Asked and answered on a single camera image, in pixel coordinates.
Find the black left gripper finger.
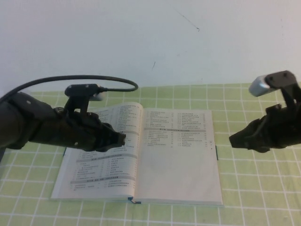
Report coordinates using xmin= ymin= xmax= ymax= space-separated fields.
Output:
xmin=101 ymin=138 xmax=125 ymax=153
xmin=105 ymin=122 xmax=127 ymax=142

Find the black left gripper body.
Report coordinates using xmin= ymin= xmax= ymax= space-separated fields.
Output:
xmin=52 ymin=107 xmax=113 ymax=153

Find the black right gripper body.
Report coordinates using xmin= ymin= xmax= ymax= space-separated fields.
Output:
xmin=249 ymin=103 xmax=301 ymax=154

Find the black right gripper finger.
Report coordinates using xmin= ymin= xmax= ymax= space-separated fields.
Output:
xmin=230 ymin=123 xmax=259 ymax=140
xmin=229 ymin=135 xmax=261 ymax=153

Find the hardcover technical book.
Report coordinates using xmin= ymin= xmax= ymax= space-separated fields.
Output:
xmin=50 ymin=102 xmax=224 ymax=207

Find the green white checked tablecloth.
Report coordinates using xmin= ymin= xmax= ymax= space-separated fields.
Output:
xmin=0 ymin=82 xmax=301 ymax=226

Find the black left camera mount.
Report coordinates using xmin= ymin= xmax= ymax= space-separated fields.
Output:
xmin=64 ymin=83 xmax=101 ymax=114

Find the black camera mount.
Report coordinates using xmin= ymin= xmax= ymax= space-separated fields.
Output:
xmin=64 ymin=83 xmax=101 ymax=114
xmin=265 ymin=70 xmax=301 ymax=109

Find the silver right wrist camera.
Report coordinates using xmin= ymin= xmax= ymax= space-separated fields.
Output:
xmin=248 ymin=74 xmax=271 ymax=97

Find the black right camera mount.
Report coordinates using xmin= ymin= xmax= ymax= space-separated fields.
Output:
xmin=265 ymin=70 xmax=301 ymax=109

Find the black left camera cable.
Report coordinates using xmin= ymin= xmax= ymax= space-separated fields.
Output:
xmin=0 ymin=75 xmax=139 ymax=104

